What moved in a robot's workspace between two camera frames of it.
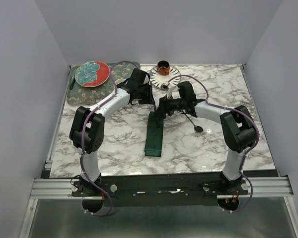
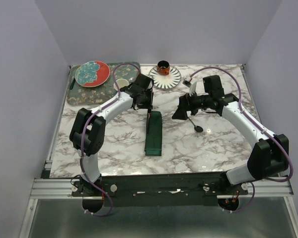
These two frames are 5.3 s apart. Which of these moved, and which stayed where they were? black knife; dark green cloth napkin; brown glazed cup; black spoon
Moved: black knife
Stayed: brown glazed cup; black spoon; dark green cloth napkin
